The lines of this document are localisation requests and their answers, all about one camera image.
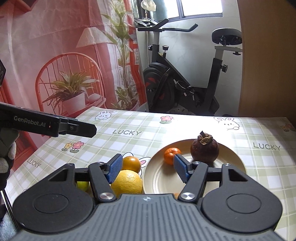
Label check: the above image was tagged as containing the yellow lemon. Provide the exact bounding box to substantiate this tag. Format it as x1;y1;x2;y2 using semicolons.
111;170;143;197

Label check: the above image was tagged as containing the dark purple mangosteen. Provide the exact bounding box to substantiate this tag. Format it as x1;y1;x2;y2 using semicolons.
190;131;219;165

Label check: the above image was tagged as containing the small orange mandarin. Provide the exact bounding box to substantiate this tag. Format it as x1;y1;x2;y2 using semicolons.
164;147;181;165

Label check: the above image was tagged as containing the gloved left hand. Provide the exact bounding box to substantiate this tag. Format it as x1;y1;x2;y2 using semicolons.
0;128;19;191

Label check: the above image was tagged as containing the orange near bunny print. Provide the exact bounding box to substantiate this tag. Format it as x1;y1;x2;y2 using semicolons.
121;156;141;173

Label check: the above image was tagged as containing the beige round plate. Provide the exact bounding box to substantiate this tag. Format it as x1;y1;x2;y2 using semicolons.
142;139;246;194

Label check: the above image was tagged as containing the green plaid tablecloth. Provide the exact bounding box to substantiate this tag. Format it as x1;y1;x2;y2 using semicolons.
6;108;295;240

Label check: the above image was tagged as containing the black exercise bike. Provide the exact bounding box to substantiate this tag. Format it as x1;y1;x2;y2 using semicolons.
135;18;242;116

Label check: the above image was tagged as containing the wooden wardrobe panel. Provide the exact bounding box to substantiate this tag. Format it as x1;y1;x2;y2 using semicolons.
237;1;295;123

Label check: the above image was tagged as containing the pink printed wall tapestry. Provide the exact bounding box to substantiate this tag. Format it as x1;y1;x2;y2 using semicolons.
0;0;149;172

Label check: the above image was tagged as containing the window with dark frame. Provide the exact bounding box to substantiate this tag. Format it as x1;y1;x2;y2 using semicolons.
136;0;224;23

